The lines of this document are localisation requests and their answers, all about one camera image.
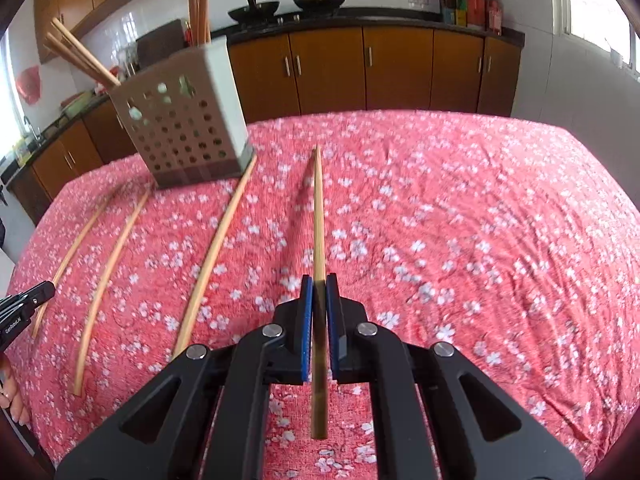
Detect green basin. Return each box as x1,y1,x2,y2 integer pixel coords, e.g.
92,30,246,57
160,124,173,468
61,91,96,113

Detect black wok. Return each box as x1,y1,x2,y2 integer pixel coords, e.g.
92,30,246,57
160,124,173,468
228,0,281,23

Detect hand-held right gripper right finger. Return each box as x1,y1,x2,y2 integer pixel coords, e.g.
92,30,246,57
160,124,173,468
325,273,586,480

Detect blue green box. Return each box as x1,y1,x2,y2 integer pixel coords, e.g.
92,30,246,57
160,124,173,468
440,0,468,26

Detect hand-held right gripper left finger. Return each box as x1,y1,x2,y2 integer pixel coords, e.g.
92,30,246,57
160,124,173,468
55,275,313,480

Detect dark cutting board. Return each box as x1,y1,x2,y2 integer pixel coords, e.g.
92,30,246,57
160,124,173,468
136,19,188,68

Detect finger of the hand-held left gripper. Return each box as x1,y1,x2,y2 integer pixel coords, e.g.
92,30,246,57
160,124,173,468
0,281,56,312

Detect large bright window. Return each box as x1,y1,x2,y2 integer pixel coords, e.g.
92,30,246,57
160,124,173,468
547,0,640,81

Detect small side window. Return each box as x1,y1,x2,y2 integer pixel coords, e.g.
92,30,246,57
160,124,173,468
0,30,26,161

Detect beige perforated utensil holder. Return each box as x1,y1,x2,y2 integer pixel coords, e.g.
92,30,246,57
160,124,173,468
107,36,256,190

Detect black kitchen countertop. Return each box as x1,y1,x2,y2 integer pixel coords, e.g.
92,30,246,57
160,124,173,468
0,6,526,182

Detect red floral tablecloth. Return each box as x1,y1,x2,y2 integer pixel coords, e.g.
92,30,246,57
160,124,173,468
9,110,640,480

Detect person's left hand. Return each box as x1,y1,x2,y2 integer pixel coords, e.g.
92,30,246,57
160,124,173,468
0,355,32,425

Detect hanging red plastic bag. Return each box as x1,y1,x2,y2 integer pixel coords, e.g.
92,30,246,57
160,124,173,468
15,65,41,106

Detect gas stove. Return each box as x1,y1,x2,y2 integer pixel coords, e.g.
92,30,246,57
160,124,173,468
225,11,323,27

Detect brown base cabinets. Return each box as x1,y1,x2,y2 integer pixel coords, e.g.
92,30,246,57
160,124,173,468
7,25,523,213

